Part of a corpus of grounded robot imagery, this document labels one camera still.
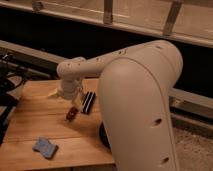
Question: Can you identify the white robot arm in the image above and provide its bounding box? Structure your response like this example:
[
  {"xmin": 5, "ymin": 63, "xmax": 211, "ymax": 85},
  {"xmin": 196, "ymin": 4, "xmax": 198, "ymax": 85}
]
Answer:
[{"xmin": 57, "ymin": 40, "xmax": 183, "ymax": 171}]

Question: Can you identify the black ceramic bowl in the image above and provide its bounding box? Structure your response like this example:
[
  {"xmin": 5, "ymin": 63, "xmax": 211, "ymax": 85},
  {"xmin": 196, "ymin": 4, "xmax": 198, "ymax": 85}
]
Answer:
[{"xmin": 99, "ymin": 122, "xmax": 111, "ymax": 149}]

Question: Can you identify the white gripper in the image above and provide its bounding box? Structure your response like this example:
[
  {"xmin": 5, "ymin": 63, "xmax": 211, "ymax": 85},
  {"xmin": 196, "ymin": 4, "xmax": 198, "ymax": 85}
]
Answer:
[{"xmin": 57, "ymin": 79, "xmax": 83, "ymax": 108}]

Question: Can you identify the red pepper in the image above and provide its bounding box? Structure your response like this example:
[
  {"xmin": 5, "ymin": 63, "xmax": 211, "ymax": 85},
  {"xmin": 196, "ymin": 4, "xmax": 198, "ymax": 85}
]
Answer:
[{"xmin": 66, "ymin": 107, "xmax": 79, "ymax": 121}]

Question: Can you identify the black white striped block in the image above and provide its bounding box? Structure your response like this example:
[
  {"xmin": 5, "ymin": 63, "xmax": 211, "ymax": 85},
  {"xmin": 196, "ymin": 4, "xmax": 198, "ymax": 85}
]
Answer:
[{"xmin": 82, "ymin": 91, "xmax": 96, "ymax": 114}]

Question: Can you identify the black cables and equipment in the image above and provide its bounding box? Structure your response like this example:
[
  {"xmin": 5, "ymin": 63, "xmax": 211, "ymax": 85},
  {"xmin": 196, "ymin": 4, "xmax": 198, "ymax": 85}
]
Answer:
[{"xmin": 0, "ymin": 53, "xmax": 30, "ymax": 146}]

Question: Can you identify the metal window rail frame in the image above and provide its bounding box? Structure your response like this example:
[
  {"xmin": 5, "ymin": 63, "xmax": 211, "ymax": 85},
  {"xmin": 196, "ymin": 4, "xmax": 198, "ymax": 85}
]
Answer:
[{"xmin": 0, "ymin": 0, "xmax": 213, "ymax": 48}]

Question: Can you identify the blue sponge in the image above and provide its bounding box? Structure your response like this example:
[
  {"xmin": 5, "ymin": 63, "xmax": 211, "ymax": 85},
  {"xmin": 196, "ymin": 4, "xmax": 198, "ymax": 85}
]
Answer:
[{"xmin": 32, "ymin": 137, "xmax": 58, "ymax": 160}]

